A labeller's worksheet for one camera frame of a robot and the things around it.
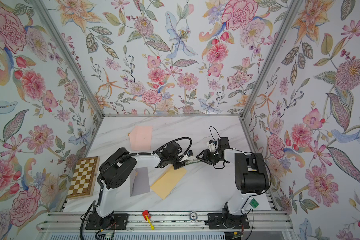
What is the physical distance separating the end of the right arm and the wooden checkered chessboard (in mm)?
650

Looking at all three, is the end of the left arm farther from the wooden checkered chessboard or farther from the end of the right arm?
the wooden checkered chessboard

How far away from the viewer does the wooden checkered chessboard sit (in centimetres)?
82

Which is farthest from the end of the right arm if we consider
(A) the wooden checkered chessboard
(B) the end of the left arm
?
(A) the wooden checkered chessboard

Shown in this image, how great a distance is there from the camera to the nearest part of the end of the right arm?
2.51 ft
